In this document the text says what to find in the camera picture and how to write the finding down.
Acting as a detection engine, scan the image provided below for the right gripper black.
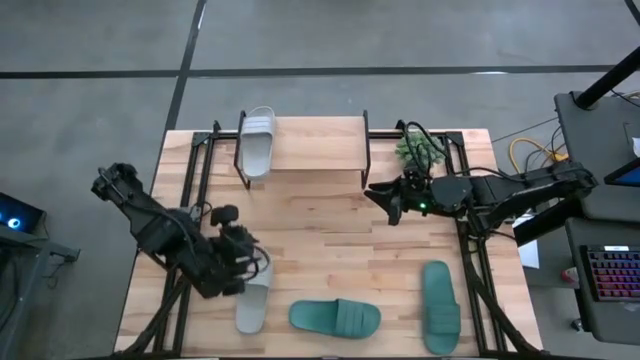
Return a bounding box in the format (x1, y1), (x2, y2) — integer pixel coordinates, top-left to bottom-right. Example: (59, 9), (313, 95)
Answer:
(363, 172), (439, 214)

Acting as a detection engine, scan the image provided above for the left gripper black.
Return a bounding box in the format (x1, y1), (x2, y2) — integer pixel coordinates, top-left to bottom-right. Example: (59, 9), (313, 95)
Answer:
(192, 224), (266, 300)

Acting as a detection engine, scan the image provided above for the light grey rubber slide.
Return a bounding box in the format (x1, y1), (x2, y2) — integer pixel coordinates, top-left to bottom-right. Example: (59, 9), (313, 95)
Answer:
(239, 105), (278, 182)
(234, 259), (276, 336)

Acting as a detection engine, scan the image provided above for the wooden shelf with black frame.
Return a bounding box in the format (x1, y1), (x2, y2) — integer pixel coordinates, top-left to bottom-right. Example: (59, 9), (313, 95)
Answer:
(233, 109), (373, 192)

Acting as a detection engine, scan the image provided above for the green rubber slide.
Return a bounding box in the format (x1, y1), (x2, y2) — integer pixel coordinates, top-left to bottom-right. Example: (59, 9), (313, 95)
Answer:
(288, 298), (383, 341)
(420, 259), (463, 357)

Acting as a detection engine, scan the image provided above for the green succulent in patterned pot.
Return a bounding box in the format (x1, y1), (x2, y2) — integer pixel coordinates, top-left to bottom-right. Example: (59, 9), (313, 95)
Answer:
(394, 130), (448, 170)

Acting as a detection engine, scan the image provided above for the white paper sheet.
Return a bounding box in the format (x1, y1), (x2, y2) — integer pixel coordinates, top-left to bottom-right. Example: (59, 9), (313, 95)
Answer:
(517, 238), (542, 271)

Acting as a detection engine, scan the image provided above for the black diagonal beam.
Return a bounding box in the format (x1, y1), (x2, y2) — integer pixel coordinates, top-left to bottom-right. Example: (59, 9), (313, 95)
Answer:
(513, 192), (584, 247)

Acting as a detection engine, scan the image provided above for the grey metal stand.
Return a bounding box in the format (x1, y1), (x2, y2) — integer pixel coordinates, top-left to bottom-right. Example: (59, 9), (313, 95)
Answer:
(0, 222), (82, 360)

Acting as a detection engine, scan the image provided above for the large grey desk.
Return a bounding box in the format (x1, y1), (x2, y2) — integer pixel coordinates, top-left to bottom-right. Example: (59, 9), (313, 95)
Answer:
(553, 89), (640, 224)

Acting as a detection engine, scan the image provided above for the computer case with blue light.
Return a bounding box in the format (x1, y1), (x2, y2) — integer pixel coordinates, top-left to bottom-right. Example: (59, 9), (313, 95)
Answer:
(0, 191), (45, 236)

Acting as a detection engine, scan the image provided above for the tablet with blue screen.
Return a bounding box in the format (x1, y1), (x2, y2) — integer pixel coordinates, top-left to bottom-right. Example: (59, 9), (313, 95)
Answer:
(603, 157), (640, 189)

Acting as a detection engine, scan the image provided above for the backlit computer keyboard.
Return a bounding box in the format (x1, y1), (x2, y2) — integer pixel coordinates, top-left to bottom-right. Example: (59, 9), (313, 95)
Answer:
(579, 243), (640, 304)

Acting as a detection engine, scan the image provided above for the black round pole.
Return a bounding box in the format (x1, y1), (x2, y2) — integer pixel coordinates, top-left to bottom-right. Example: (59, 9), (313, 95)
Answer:
(573, 45), (640, 110)

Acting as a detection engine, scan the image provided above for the grey desk with keyboard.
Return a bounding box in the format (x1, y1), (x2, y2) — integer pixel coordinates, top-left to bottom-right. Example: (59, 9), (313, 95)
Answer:
(564, 217), (640, 347)

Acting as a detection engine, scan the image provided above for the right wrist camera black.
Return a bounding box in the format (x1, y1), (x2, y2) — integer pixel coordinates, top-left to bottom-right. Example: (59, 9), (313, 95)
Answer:
(384, 198), (403, 227)

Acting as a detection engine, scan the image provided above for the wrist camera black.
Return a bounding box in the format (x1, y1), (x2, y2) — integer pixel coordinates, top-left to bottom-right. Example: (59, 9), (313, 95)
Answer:
(384, 198), (403, 227)
(209, 203), (241, 230)

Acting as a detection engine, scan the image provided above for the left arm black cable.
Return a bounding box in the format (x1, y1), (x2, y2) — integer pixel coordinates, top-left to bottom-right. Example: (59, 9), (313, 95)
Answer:
(242, 242), (274, 284)

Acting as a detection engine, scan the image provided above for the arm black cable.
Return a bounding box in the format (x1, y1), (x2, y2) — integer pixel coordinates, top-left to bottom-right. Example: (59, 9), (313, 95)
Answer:
(242, 242), (274, 284)
(402, 119), (526, 184)

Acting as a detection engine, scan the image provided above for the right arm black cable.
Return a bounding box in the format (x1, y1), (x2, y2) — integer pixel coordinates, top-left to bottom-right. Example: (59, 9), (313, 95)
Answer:
(402, 119), (526, 184)

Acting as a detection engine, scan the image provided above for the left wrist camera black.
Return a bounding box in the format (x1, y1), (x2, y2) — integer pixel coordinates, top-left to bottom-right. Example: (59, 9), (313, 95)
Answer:
(209, 203), (241, 230)

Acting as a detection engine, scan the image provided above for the black aluminium rig frame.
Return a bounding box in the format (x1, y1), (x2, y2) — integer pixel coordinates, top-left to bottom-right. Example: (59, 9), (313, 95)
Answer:
(113, 118), (547, 359)

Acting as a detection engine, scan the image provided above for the yellow cable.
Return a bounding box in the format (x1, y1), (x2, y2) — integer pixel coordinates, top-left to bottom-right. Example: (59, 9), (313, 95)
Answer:
(508, 136), (571, 174)

